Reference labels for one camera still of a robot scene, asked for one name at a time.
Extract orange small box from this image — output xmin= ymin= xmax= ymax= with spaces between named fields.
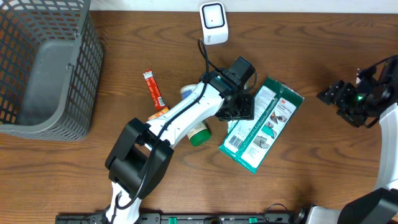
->
xmin=148 ymin=106 xmax=169 ymax=120

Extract green lid jar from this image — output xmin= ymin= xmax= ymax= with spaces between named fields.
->
xmin=187 ymin=121 xmax=211 ymax=147

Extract grey plastic mesh basket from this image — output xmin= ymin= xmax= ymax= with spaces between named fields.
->
xmin=1 ymin=0 xmax=104 ymax=141

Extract white barcode scanner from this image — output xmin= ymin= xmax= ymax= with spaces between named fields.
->
xmin=199 ymin=1 xmax=229 ymax=45

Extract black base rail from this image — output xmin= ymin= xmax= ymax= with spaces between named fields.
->
xmin=55 ymin=213 xmax=296 ymax=224

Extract green white package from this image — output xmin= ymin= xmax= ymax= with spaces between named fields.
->
xmin=219 ymin=78 xmax=304 ymax=174

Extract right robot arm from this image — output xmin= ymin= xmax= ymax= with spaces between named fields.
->
xmin=303 ymin=55 xmax=397 ymax=224

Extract red white small packet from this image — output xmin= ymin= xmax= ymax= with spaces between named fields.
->
xmin=143 ymin=69 xmax=166 ymax=110

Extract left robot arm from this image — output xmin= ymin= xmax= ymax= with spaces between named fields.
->
xmin=104 ymin=57 xmax=257 ymax=223

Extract white jar blue label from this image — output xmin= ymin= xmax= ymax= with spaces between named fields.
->
xmin=180 ymin=84 xmax=197 ymax=100

